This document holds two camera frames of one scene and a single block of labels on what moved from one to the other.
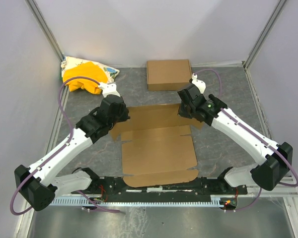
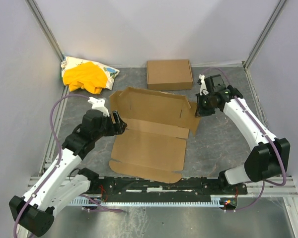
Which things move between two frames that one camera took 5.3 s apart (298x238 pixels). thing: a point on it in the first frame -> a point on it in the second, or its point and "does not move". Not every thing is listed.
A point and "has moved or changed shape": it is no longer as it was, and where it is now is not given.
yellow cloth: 89,70 does not move
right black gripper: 185,109 -> 201,106
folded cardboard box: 168,75 does not move
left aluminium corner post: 36,13 does not move
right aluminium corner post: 264,34 does not move
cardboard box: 157,152 has moved or changed shape
